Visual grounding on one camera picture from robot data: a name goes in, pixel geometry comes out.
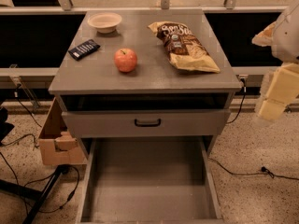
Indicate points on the grey open lower drawer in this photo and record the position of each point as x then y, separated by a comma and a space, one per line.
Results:
148, 181

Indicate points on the red apple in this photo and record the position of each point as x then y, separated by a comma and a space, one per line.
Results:
125, 60

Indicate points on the black tripod stand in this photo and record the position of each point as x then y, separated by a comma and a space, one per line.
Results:
34, 193

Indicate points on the dark blue snack packet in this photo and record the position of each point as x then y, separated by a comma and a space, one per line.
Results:
84, 49

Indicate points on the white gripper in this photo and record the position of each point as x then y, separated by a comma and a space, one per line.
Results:
288, 41

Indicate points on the black drawer handle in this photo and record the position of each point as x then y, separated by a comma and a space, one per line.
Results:
147, 123

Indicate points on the cardboard box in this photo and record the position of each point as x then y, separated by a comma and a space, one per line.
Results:
57, 146

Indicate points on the brown chip bag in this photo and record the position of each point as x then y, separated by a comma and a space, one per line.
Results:
184, 50

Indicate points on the grey upper drawer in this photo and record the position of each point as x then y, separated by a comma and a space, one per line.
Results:
90, 124

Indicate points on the grey drawer cabinet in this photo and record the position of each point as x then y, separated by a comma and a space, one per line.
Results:
95, 83

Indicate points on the metal window railing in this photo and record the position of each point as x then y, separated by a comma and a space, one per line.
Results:
41, 72

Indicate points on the beige paper bowl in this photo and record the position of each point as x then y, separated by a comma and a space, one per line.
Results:
105, 23

